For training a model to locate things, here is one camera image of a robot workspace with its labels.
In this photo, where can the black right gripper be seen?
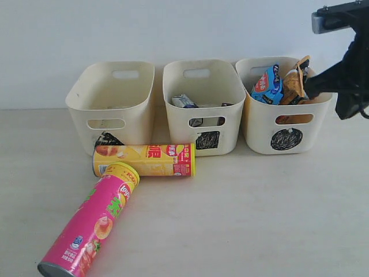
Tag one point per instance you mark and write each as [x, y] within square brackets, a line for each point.
[355, 63]

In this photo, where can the orange instant noodle packet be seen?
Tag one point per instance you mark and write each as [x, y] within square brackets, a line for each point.
[294, 93]

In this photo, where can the blue instant noodle packet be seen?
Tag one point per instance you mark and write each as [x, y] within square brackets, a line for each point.
[269, 88]

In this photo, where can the purple juice carton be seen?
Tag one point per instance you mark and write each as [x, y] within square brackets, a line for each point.
[223, 117]

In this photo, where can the blue white milk carton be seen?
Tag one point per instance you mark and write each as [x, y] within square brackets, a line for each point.
[183, 101]

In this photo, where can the right cream plastic bin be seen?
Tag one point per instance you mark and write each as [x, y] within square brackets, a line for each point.
[270, 129]

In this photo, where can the cream plastic bin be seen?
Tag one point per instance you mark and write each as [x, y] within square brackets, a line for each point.
[116, 98]
[270, 129]
[208, 83]

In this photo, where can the middle cream plastic bin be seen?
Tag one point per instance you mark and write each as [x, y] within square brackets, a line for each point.
[208, 83]

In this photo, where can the yellow chips can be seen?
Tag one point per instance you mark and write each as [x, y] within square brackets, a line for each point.
[147, 160]

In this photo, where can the left cream plastic bin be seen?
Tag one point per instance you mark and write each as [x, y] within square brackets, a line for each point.
[116, 98]

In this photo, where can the pink chips can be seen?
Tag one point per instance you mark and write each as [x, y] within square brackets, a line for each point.
[76, 248]

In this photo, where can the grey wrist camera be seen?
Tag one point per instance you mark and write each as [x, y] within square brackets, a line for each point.
[346, 15]

